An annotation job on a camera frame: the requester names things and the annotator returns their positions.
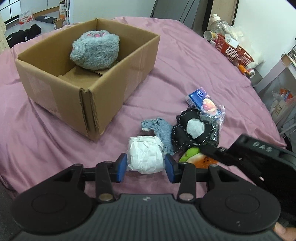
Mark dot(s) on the brown cardboard box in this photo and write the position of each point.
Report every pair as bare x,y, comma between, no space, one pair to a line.
69,92

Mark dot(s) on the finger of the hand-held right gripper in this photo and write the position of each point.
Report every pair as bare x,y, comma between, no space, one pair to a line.
215,153

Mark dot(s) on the orange and green plush toy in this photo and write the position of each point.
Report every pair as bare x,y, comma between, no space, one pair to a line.
198,160

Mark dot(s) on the black flat bag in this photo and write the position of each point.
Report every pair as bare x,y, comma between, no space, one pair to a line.
45,19

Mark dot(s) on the grey fluffy plush toy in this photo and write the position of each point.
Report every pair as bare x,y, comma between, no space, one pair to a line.
94,49

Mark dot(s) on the white shopping bag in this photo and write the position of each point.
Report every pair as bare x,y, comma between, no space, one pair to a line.
283,104

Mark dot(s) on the blue tissue packet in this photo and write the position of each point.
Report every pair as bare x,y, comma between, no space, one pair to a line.
196,96

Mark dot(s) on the orange packet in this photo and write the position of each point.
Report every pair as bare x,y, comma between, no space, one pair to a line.
242,69

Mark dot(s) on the clear bottle with white cap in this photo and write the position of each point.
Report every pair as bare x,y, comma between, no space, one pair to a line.
218,22

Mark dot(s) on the grey metal desk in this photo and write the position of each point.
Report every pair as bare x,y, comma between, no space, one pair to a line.
272,76

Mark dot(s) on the cream dotted tablecloth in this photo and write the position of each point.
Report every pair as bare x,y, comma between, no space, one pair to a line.
3,34

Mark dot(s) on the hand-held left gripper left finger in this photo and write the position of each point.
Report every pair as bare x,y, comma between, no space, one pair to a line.
121,168

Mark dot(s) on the small open cardboard box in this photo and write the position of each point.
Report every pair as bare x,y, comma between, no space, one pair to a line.
58,23

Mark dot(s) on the paper cup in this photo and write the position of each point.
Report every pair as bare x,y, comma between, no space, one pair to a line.
209,34

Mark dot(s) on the clear pink print packet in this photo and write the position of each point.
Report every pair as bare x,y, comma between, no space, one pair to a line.
211,110

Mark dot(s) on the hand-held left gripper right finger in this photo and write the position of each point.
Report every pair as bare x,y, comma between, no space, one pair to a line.
170,169

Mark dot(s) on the white plastic bag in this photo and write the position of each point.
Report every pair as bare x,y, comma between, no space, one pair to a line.
252,51

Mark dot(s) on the dark grey door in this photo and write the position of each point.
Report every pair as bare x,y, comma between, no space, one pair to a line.
175,11

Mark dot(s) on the person's right hand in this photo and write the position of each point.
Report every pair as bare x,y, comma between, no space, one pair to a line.
285,233

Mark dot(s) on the grey knitted sock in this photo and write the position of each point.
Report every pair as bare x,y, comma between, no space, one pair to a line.
159,132

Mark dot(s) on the black cloth with dotted trim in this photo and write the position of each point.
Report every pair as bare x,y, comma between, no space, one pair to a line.
182,136

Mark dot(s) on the red and white snack bag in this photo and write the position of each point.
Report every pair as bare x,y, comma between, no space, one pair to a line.
26,17

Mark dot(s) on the pink bed sheet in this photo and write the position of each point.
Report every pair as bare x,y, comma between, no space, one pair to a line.
185,69

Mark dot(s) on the red plastic basket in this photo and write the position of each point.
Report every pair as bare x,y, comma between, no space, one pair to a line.
233,52

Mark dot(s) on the white cloth pad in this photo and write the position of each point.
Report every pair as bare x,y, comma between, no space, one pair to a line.
195,127

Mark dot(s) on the white paper roll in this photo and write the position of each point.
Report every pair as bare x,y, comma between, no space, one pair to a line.
145,154

